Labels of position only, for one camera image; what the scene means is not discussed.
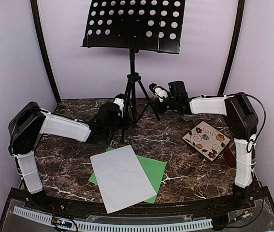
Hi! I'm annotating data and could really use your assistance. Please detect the white sheet music paper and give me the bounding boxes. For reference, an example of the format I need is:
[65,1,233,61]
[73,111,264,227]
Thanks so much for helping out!
[90,145,157,214]

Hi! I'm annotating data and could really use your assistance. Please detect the black music stand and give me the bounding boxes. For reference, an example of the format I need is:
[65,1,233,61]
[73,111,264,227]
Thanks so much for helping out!
[82,0,185,132]

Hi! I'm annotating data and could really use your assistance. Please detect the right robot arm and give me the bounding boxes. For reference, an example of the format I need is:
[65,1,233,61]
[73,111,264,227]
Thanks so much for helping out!
[149,81,261,210]

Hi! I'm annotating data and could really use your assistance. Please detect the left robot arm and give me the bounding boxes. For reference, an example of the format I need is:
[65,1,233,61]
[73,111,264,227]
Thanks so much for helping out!
[8,101,130,211]

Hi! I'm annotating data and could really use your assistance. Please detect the pale green ceramic bowl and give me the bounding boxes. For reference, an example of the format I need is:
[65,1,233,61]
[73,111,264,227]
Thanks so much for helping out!
[181,114,197,121]

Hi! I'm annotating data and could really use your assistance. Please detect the square floral plate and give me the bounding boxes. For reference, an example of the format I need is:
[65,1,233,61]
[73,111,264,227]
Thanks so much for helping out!
[182,121,231,162]

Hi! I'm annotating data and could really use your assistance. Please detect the green paper sheet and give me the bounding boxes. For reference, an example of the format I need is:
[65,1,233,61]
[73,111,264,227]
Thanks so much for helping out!
[88,146,168,204]

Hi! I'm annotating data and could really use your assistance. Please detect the dark red wooden metronome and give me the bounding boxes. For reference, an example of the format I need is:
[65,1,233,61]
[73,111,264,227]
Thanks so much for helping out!
[223,144,236,168]

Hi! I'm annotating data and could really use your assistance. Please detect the small circuit board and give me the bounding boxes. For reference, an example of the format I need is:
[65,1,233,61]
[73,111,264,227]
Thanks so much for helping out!
[51,217,72,230]

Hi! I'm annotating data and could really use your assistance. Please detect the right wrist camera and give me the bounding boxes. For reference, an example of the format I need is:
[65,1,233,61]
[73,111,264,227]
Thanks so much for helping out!
[149,83,170,102]

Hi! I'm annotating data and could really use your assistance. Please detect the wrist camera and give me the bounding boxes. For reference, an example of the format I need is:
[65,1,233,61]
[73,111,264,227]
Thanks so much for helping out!
[114,93,126,111]
[149,83,170,102]

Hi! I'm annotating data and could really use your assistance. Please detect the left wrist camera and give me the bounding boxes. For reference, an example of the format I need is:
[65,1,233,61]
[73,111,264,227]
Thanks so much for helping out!
[114,93,126,111]

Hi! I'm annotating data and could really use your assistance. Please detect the black front rail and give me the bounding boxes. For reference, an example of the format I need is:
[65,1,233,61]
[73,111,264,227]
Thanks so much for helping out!
[19,192,251,218]

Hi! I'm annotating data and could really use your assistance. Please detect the white slotted cable duct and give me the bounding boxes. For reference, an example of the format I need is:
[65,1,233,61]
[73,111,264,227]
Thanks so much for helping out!
[12,206,213,232]

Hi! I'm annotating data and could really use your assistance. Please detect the left black frame post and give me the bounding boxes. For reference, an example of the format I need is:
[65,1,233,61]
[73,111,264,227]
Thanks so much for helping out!
[30,0,61,104]

